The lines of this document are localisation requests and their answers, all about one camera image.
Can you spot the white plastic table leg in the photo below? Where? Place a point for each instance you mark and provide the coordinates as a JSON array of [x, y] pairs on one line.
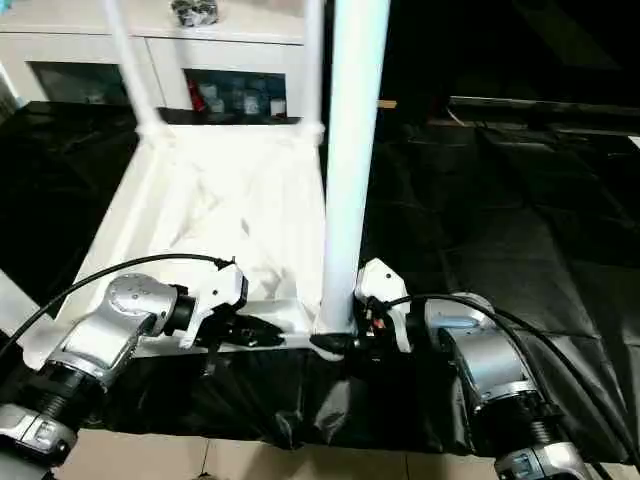
[[313, 60], [130, 65], [15, 305], [350, 130]]

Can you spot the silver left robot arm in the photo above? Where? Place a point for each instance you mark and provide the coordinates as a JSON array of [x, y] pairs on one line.
[[100, 335]]

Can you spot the white plastic table top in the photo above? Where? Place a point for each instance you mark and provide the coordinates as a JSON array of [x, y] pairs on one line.
[[220, 200]]

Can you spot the black work mat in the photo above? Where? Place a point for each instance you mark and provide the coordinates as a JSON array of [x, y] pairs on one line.
[[540, 230]]

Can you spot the small yellow tag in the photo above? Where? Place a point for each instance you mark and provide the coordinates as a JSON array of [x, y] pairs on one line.
[[387, 104]]

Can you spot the dark low shelf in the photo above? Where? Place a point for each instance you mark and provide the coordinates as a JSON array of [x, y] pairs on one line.
[[550, 108]]

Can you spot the white cabinet with glass doors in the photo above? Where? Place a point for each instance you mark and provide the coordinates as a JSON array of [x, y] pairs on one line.
[[150, 50]]

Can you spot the shiny ornament on cabinet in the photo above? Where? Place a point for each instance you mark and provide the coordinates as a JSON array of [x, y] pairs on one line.
[[194, 12]]

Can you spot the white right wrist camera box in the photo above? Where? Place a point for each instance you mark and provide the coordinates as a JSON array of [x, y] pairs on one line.
[[385, 295]]

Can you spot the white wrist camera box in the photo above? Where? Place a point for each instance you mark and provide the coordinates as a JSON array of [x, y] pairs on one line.
[[218, 298], [385, 295]]

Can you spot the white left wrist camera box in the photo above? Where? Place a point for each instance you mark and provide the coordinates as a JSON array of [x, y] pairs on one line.
[[218, 298]]

